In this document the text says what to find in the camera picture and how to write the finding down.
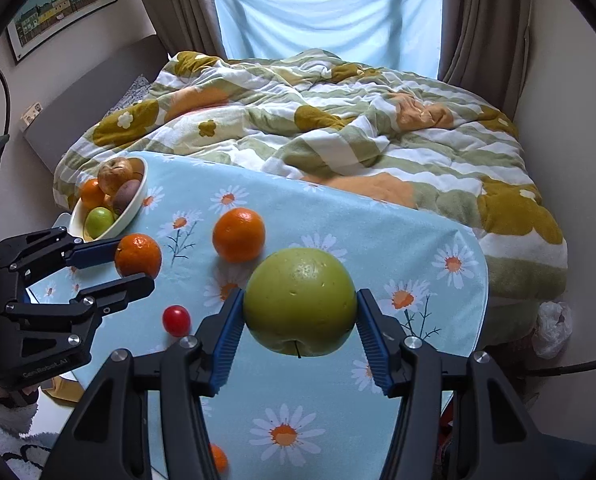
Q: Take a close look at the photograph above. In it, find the grey headboard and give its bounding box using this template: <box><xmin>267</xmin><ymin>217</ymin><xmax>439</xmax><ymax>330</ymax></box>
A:
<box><xmin>24</xmin><ymin>35</ymin><xmax>168</xmax><ymax>171</ymax></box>

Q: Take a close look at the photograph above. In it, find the floral striped duvet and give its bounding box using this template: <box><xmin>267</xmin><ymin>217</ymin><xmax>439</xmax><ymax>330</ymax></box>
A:
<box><xmin>53</xmin><ymin>49</ymin><xmax>568</xmax><ymax>344</ymax></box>

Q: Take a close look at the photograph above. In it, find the grey left curtain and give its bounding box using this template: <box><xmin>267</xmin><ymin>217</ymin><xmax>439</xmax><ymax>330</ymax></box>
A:
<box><xmin>142</xmin><ymin>0</ymin><xmax>226</xmax><ymax>58</ymax></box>

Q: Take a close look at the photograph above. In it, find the left hand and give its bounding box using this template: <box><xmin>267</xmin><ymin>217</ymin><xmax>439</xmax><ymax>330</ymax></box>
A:
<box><xmin>0</xmin><ymin>385</ymin><xmax>39</xmax><ymax>403</ymax></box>

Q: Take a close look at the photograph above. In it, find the small green apple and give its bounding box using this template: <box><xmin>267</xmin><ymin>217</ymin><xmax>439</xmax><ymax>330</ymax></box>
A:
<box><xmin>84</xmin><ymin>206</ymin><xmax>115</xmax><ymax>240</ymax></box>

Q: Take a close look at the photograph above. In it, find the blue daisy tablecloth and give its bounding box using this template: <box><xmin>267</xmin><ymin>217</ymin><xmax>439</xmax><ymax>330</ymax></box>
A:
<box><xmin>27</xmin><ymin>152</ymin><xmax>490</xmax><ymax>480</ymax></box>

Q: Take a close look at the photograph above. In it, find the white plastic bag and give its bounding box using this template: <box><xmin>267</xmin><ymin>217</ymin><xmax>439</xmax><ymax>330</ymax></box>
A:
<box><xmin>531</xmin><ymin>301</ymin><xmax>573</xmax><ymax>360</ymax></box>

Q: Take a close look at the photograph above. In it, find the large green apple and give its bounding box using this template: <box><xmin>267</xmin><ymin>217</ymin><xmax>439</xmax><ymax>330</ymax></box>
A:
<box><xmin>243</xmin><ymin>247</ymin><xmax>357</xmax><ymax>359</ymax></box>

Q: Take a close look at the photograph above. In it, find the framed street picture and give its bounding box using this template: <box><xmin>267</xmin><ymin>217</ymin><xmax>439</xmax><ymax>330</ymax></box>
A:
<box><xmin>6</xmin><ymin>0</ymin><xmax>117</xmax><ymax>64</ymax></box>

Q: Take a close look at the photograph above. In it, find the grey right curtain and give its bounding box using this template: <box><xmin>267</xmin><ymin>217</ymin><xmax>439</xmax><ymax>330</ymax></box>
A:
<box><xmin>439</xmin><ymin>0</ymin><xmax>531</xmax><ymax>117</ymax></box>

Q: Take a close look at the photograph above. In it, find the brownish wrinkled apple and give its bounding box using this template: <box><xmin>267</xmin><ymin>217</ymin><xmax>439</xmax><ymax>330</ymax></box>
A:
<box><xmin>97</xmin><ymin>157</ymin><xmax>133</xmax><ymax>196</ymax></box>

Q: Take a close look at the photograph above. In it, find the grey curtain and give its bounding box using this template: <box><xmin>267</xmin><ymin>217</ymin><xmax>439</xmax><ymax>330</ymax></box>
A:
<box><xmin>439</xmin><ymin>0</ymin><xmax>531</xmax><ymax>117</ymax></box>
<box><xmin>142</xmin><ymin>0</ymin><xmax>226</xmax><ymax>58</ymax></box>

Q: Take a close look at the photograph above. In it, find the light blue sheer curtain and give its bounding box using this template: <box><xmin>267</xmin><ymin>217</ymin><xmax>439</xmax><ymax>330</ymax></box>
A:
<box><xmin>214</xmin><ymin>0</ymin><xmax>442</xmax><ymax>78</ymax></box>

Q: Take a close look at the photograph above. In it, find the mandarin in bowl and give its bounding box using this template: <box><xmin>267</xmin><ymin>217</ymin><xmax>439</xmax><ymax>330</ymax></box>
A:
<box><xmin>80</xmin><ymin>179</ymin><xmax>106</xmax><ymax>210</ymax></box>

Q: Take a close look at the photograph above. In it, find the cream duck-pattern bowl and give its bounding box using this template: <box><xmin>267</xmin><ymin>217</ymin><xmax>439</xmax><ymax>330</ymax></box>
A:
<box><xmin>67</xmin><ymin>157</ymin><xmax>148</xmax><ymax>243</ymax></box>

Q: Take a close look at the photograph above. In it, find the red cherry tomato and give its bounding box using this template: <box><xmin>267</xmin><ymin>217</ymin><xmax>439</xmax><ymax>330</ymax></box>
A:
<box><xmin>161</xmin><ymin>304</ymin><xmax>191</xmax><ymax>338</ymax></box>

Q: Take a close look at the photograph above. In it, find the small orange mandarin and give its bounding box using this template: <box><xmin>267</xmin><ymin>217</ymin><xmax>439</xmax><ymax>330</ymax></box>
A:
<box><xmin>210</xmin><ymin>443</ymin><xmax>228</xmax><ymax>474</ymax></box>

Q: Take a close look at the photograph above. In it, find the orange mandarin on table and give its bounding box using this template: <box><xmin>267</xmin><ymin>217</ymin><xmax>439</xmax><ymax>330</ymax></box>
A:
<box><xmin>212</xmin><ymin>208</ymin><xmax>266</xmax><ymax>263</ymax></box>

